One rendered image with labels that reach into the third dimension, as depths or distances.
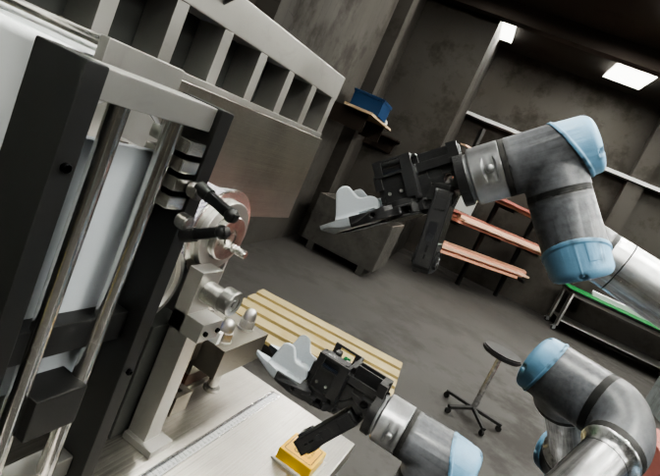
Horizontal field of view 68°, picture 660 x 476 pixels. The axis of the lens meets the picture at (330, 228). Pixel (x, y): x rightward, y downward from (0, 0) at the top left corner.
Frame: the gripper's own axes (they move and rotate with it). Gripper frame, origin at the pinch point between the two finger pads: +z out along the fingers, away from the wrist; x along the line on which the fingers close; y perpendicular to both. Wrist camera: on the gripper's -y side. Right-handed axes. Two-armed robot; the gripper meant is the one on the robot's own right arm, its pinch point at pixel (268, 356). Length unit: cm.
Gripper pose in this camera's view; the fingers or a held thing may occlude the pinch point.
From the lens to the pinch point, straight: 84.2
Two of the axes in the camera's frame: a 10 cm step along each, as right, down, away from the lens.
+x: -3.8, 0.0, -9.3
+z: -8.3, -4.4, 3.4
